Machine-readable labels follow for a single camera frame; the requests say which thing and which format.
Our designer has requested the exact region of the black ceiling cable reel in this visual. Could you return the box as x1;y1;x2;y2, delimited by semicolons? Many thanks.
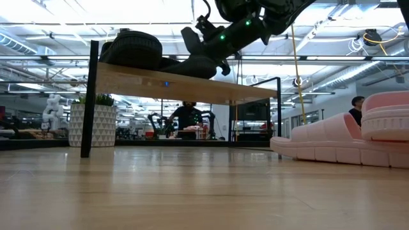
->
363;28;383;47

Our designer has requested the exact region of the pink slide sandal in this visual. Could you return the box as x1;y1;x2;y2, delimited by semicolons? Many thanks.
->
270;112;409;170
360;90;409;143

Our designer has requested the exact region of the black cabinet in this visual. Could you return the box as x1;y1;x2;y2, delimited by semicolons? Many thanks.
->
228;98;272;142

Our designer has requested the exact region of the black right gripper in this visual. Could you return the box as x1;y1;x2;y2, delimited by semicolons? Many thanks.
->
181;24;249;77

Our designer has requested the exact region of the black slide sandal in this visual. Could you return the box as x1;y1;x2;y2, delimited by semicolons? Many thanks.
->
98;29;164;72
158;54;219;81

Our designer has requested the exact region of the wooden shelf with black frame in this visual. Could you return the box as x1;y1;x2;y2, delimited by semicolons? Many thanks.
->
80;40;282;159

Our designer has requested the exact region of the plant in white patterned pot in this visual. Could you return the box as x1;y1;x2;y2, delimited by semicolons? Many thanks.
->
68;93;118;148

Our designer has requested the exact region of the white humanoid robot figure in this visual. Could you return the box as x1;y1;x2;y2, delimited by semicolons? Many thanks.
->
41;93;65;132

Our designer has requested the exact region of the person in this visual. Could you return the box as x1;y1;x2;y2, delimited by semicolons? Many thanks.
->
167;101;204;141
348;95;366;127

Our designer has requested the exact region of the yellow hanging cable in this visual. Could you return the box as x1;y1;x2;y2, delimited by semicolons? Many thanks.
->
289;24;308;126

